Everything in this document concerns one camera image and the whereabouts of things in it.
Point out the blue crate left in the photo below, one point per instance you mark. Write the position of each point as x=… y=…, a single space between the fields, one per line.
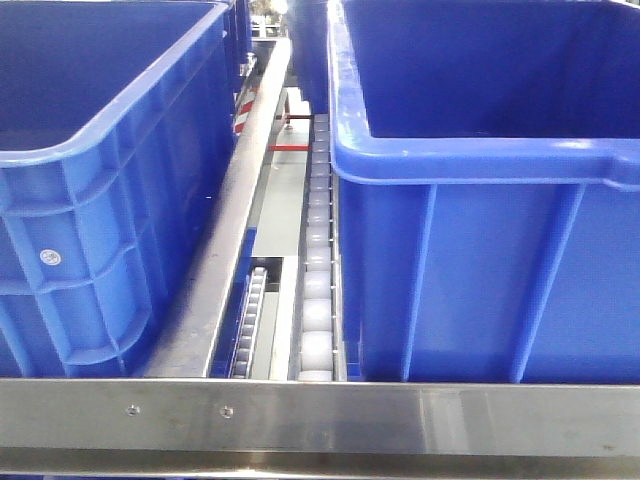
x=116 y=133

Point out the large blue crate centre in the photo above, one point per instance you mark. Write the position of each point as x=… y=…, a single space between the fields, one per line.
x=487 y=154

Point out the steel divider rail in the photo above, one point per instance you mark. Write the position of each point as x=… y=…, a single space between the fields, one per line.
x=187 y=346

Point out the white roller track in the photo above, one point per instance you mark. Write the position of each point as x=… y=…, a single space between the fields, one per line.
x=317 y=352

